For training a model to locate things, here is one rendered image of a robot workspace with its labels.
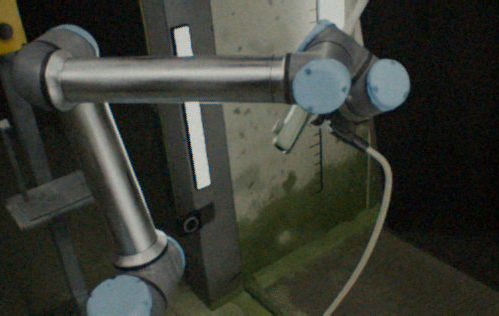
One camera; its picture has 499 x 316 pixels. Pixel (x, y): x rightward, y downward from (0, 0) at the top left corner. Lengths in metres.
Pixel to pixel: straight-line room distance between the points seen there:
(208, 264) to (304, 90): 1.57
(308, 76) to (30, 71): 0.51
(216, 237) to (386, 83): 1.43
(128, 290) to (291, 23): 1.28
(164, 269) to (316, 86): 0.72
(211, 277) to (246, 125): 0.68
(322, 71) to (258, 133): 1.38
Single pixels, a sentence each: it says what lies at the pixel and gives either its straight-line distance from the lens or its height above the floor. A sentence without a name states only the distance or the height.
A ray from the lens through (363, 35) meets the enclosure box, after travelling 1.77.
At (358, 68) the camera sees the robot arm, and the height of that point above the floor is 1.41.
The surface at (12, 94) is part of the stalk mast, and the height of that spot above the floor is 1.14.
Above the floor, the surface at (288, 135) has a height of 1.18.
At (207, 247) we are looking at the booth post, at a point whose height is 0.35.
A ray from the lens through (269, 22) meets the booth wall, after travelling 2.18.
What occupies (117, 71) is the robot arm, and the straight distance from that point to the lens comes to 1.05.
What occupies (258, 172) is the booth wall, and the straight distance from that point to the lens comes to 2.36.
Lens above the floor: 1.80
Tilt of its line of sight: 30 degrees down
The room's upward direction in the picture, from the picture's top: 5 degrees counter-clockwise
